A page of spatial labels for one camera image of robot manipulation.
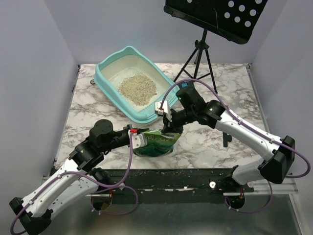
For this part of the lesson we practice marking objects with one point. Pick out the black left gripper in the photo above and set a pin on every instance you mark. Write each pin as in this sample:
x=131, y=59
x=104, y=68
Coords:
x=128, y=128

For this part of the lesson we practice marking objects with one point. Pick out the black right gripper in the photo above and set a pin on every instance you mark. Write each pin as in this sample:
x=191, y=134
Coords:
x=171, y=127

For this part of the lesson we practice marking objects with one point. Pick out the green litter bag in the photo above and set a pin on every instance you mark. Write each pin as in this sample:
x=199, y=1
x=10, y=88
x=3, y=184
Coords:
x=157, y=143

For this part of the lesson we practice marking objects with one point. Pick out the black bag clip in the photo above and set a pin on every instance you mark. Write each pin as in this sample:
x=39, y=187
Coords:
x=226, y=139

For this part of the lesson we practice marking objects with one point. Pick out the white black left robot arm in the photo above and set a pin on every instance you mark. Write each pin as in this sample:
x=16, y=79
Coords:
x=34, y=212

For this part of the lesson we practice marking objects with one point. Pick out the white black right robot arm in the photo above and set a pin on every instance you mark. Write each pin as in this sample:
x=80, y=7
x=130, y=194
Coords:
x=276, y=153

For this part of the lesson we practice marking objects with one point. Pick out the beige litter pile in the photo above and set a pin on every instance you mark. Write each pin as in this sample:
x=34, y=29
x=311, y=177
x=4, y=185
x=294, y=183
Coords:
x=139, y=89

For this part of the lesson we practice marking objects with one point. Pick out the teal cat litter box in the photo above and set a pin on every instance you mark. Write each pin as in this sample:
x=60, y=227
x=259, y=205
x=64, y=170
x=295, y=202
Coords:
x=113, y=70

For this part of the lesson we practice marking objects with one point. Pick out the black lego baseplate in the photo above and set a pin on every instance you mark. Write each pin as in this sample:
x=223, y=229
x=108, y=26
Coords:
x=190, y=84

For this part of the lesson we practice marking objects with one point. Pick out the black tripod stand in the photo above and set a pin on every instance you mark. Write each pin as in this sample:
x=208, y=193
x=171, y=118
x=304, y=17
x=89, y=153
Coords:
x=200, y=47

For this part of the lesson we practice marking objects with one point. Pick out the black music stand tray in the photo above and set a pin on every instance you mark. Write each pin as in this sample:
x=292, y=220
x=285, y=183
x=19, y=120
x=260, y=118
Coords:
x=233, y=20

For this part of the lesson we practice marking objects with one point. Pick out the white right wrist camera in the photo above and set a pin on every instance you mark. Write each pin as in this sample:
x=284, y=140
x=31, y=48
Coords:
x=163, y=109

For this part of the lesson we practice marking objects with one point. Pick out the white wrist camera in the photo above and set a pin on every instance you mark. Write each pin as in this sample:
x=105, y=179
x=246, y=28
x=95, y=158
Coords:
x=163, y=109
x=137, y=137

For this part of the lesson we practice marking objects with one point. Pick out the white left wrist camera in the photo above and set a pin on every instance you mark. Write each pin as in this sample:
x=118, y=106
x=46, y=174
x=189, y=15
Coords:
x=137, y=137

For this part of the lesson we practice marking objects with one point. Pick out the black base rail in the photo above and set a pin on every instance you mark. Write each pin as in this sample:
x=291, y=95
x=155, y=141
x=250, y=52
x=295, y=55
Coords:
x=164, y=186

